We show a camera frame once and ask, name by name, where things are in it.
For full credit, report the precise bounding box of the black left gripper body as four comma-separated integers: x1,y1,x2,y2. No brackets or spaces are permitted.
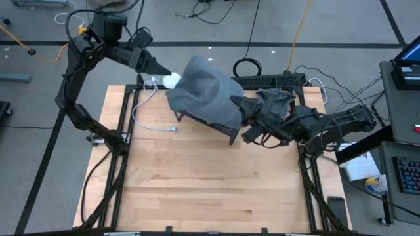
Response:
123,44,149,72

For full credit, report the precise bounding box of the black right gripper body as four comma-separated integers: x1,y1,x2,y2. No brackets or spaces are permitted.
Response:
247,101,286,138

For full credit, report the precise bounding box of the grey baseball cap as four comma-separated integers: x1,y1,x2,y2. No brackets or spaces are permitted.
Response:
255,87,297,121

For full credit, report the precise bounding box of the pile of dark cloths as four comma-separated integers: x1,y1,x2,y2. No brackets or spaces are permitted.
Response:
166,54,246,130

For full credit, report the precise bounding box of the white round-topped lamp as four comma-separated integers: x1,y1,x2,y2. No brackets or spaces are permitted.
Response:
161,71,182,90

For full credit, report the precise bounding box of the black perforated metal shelf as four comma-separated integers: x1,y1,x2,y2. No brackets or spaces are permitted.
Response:
173,109,242,146

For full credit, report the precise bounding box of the long black perforated box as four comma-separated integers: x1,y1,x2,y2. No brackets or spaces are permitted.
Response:
231,73,306,89

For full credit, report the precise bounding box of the black beam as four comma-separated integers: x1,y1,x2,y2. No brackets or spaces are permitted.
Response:
335,126,394,165

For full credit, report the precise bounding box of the black smartphone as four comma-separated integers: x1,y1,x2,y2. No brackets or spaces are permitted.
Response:
327,195,349,230

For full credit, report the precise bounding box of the white and yellow can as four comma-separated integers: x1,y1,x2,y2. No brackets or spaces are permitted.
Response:
364,174,389,195

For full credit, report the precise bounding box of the grey desk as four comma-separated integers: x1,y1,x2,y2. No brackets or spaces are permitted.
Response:
379,60,420,145

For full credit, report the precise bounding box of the black box device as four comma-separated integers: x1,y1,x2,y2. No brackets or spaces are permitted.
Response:
392,64,420,91

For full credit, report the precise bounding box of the black keyboard with coloured keys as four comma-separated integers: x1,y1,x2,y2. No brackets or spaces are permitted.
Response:
392,156,420,194

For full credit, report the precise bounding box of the black laptop with lit screen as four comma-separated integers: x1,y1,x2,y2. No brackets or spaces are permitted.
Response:
393,35,420,66

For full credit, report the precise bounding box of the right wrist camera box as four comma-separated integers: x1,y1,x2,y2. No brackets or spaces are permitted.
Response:
241,125,264,144

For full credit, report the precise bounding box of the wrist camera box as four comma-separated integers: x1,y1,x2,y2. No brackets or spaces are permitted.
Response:
241,125,264,144
130,27,154,50

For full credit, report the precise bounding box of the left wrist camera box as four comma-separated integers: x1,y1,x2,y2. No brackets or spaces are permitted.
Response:
130,27,154,50

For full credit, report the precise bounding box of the yellow extension cable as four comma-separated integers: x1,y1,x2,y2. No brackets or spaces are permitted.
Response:
54,26,89,63

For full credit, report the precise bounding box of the white cable with plug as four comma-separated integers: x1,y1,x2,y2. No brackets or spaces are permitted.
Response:
131,75,180,134

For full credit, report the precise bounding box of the black hanging cable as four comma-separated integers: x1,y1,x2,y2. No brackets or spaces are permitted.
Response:
232,0,263,78

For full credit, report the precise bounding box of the white floor cable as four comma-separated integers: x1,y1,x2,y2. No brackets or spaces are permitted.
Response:
54,0,85,26

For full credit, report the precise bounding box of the yellow hanging cable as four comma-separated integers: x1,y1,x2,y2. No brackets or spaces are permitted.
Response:
287,0,312,73

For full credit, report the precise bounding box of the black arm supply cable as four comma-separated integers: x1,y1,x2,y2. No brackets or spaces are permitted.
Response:
80,150,112,226

